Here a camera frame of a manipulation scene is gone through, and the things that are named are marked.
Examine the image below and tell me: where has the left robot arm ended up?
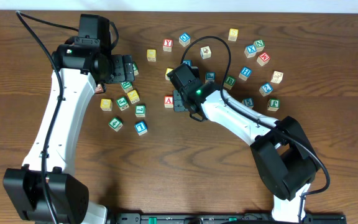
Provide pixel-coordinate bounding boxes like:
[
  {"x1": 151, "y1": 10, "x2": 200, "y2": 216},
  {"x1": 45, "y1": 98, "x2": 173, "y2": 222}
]
[{"x1": 2, "y1": 14, "x2": 134, "y2": 223}]

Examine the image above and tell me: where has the red Y wooden block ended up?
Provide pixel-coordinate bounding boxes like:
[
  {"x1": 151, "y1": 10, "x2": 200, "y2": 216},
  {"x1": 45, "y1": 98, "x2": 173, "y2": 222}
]
[{"x1": 163, "y1": 39, "x2": 173, "y2": 52}]

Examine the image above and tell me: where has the yellow K wooden block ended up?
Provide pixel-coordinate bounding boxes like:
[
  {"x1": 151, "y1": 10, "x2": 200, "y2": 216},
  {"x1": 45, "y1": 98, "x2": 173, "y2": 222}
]
[{"x1": 127, "y1": 90, "x2": 140, "y2": 104}]

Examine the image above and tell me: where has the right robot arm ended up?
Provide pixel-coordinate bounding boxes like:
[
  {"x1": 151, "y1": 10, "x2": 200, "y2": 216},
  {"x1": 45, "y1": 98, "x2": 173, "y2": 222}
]
[{"x1": 167, "y1": 63, "x2": 322, "y2": 222}]

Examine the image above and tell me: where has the blue P wooden block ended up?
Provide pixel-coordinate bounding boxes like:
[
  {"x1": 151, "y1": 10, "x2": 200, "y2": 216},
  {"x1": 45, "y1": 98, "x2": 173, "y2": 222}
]
[{"x1": 205, "y1": 72, "x2": 216, "y2": 82}]

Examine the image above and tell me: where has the green 4 wooden block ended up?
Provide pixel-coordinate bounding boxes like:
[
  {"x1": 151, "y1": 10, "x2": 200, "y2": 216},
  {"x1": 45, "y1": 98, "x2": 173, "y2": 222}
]
[{"x1": 108, "y1": 117, "x2": 123, "y2": 132}]

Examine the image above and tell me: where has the green J left wooden block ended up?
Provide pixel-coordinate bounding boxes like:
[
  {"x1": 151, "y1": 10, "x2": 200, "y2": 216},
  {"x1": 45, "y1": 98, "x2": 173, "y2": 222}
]
[{"x1": 116, "y1": 96, "x2": 129, "y2": 111}]

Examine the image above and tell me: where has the blue X wooden block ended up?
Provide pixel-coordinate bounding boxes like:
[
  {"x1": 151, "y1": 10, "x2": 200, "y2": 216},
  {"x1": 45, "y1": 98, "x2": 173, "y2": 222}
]
[{"x1": 244, "y1": 45, "x2": 257, "y2": 58}]

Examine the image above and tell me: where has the blue d wooden block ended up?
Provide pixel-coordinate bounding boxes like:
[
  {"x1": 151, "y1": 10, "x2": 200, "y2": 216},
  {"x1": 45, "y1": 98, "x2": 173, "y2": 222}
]
[
  {"x1": 178, "y1": 32, "x2": 191, "y2": 47},
  {"x1": 183, "y1": 60, "x2": 192, "y2": 67}
]

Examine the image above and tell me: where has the red M wooden block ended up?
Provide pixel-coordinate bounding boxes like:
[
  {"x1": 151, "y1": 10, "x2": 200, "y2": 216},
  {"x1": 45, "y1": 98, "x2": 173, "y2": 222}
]
[{"x1": 257, "y1": 52, "x2": 270, "y2": 67}]

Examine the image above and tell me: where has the blue D centre wooden block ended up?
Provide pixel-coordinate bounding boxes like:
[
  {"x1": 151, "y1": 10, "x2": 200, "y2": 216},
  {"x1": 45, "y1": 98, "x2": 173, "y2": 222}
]
[{"x1": 183, "y1": 60, "x2": 192, "y2": 67}]

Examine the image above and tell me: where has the plain picture wooden block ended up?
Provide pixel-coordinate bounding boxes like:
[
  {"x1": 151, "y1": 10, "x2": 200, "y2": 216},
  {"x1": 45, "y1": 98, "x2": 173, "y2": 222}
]
[{"x1": 200, "y1": 46, "x2": 211, "y2": 60}]

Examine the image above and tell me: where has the green B wooden block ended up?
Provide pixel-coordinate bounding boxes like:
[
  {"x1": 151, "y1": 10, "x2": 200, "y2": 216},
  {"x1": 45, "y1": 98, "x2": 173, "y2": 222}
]
[{"x1": 224, "y1": 75, "x2": 236, "y2": 90}]

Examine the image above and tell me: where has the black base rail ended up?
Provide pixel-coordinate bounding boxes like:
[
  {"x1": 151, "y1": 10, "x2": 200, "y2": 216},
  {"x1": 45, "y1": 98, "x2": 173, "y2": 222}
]
[{"x1": 113, "y1": 211, "x2": 347, "y2": 224}]

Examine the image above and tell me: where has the red A wooden block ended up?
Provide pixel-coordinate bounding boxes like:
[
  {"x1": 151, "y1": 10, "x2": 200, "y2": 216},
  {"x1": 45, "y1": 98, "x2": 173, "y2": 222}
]
[{"x1": 164, "y1": 95, "x2": 174, "y2": 108}]

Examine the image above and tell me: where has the blue H wooden block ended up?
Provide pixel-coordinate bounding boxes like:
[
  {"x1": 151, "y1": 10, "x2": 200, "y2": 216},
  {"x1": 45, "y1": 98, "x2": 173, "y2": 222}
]
[{"x1": 239, "y1": 67, "x2": 252, "y2": 81}]

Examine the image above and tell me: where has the green j wooden block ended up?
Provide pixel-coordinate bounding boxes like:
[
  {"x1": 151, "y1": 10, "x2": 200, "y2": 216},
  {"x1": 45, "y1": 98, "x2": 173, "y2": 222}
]
[
  {"x1": 267, "y1": 98, "x2": 280, "y2": 111},
  {"x1": 116, "y1": 96, "x2": 129, "y2": 111}
]

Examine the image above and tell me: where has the blue T wooden block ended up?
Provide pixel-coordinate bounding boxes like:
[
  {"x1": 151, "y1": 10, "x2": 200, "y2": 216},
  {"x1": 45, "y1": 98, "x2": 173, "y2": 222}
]
[{"x1": 134, "y1": 121, "x2": 148, "y2": 136}]

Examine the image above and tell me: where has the green R wooden block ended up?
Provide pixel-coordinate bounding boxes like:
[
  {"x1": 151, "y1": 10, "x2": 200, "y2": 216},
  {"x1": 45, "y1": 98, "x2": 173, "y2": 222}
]
[{"x1": 121, "y1": 82, "x2": 134, "y2": 93}]

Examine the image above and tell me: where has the green N wooden block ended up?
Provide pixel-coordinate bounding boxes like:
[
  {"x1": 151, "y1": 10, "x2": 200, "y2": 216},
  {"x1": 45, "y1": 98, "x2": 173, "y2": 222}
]
[{"x1": 254, "y1": 39, "x2": 265, "y2": 52}]

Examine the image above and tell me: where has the yellow G wooden block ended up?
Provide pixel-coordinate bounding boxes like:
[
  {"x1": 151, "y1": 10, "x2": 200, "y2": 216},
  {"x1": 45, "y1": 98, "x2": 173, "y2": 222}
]
[{"x1": 100, "y1": 98, "x2": 113, "y2": 111}]

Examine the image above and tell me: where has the yellow S wooden block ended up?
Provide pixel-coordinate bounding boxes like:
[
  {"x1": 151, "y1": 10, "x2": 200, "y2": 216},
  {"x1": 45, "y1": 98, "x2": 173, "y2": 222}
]
[{"x1": 165, "y1": 68, "x2": 173, "y2": 80}]

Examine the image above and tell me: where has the blue D far wooden block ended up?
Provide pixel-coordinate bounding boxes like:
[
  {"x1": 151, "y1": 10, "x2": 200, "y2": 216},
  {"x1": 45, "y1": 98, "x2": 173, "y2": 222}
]
[{"x1": 178, "y1": 32, "x2": 191, "y2": 47}]

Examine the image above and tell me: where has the yellow far wooden block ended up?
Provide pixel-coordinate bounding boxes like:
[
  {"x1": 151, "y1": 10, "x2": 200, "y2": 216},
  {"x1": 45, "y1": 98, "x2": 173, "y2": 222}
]
[{"x1": 228, "y1": 28, "x2": 239, "y2": 42}]

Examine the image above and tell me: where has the yellow O wooden block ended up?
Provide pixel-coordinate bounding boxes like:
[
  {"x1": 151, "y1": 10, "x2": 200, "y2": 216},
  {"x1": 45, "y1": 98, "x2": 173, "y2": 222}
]
[{"x1": 147, "y1": 49, "x2": 157, "y2": 62}]

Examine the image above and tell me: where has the green L wooden block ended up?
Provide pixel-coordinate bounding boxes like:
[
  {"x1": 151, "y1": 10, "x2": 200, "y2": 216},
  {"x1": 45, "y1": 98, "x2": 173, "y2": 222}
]
[{"x1": 135, "y1": 105, "x2": 146, "y2": 118}]

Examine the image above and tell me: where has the plain animal wooden block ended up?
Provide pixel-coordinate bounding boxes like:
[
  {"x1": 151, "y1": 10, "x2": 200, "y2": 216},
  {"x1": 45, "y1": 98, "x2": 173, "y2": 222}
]
[{"x1": 271, "y1": 71, "x2": 283, "y2": 84}]

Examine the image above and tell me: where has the blue 5 wooden block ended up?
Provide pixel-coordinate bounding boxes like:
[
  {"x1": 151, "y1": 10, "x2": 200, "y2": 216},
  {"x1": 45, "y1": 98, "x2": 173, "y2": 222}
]
[{"x1": 242, "y1": 98, "x2": 254, "y2": 109}]

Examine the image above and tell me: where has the blue 2 wooden block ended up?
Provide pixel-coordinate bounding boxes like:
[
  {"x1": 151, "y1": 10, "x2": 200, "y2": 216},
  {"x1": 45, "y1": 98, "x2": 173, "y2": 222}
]
[{"x1": 259, "y1": 83, "x2": 273, "y2": 96}]

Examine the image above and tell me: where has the green V wooden block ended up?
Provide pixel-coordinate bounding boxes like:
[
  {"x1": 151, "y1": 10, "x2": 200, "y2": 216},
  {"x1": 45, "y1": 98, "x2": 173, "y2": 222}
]
[{"x1": 132, "y1": 62, "x2": 139, "y2": 76}]

